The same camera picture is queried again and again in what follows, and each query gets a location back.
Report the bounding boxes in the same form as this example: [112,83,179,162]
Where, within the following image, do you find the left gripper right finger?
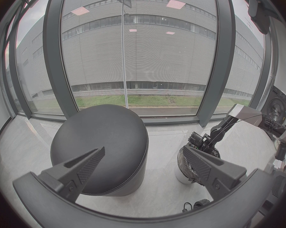
[183,146,247,201]

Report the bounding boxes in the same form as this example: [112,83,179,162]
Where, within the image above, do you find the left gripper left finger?
[39,147,105,203]

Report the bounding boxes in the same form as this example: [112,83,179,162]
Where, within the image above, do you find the black plastic bag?
[177,144,221,187]

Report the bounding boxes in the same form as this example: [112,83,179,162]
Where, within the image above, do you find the white trash bin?
[174,169,196,184]

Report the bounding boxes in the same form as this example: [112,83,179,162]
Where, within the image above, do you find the dark grey round chair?
[50,104,149,197]

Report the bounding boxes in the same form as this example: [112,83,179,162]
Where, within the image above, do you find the dark grey washing machine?
[264,85,286,128]

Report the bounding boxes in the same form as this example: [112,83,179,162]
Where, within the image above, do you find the window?
[0,0,276,128]

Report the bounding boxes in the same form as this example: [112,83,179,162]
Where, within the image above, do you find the black cable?
[182,202,194,213]

